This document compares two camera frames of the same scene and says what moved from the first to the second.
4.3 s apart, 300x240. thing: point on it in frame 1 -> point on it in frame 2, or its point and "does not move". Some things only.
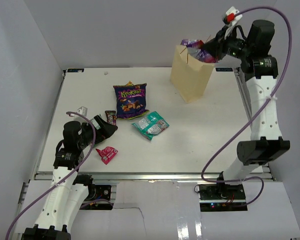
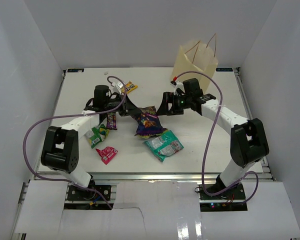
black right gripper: [216, 46] -> [169, 97]
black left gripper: [105, 130] -> [127, 107]
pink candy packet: [107, 154] does not move
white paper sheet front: [170, 211] does not move
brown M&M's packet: [111, 117] does not move
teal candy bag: [152, 125] -> [164, 145]
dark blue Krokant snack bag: [130, 101] -> [148, 124]
